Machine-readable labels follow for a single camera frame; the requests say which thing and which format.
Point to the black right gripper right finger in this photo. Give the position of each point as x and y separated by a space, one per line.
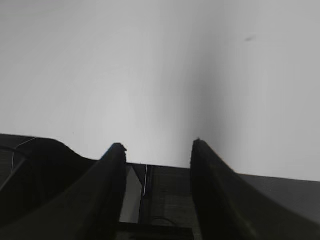
228 208

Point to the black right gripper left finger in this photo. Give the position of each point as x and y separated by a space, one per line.
56 194

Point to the black tote bag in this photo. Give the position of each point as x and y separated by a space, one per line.
166 207

